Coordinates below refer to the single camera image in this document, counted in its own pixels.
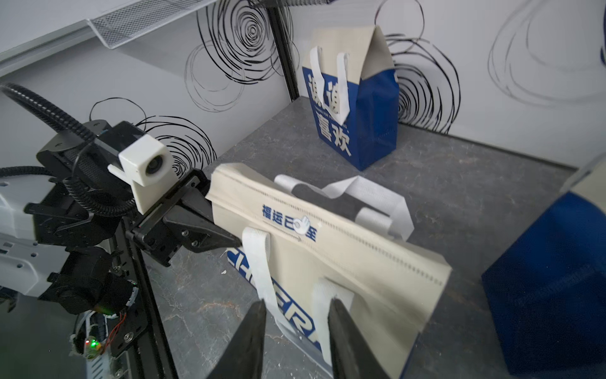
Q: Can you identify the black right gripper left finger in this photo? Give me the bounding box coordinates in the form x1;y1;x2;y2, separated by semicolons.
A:
207;300;267;379

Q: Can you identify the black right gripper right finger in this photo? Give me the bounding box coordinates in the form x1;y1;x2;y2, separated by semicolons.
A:
328;298;388;379

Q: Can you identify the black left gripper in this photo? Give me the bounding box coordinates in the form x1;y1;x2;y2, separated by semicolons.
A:
126;169;241;267

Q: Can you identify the blue cream takeout bag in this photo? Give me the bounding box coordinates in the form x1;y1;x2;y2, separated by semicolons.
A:
481;154;605;376
302;25;399;171
208;164;451;378

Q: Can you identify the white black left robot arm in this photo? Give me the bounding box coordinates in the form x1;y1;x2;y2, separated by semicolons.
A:
1;83;241;316

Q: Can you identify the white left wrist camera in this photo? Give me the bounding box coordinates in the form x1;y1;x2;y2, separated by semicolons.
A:
107;134;178;215

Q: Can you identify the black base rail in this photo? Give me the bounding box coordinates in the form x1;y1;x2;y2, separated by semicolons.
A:
70;222;181;379

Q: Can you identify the white mesh wall shelf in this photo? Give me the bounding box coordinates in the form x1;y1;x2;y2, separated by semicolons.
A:
86;0;215;50

